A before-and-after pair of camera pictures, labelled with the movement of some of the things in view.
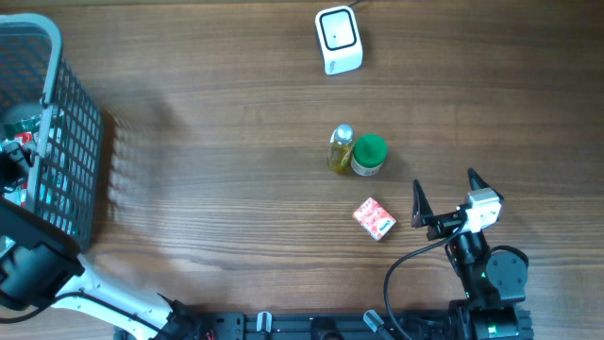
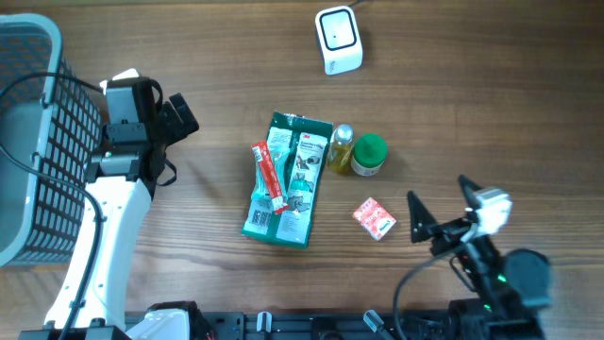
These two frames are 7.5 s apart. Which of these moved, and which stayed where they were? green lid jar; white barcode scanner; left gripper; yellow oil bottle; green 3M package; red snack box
Moved: left gripper; green 3M package
Stayed: yellow oil bottle; green lid jar; red snack box; white barcode scanner
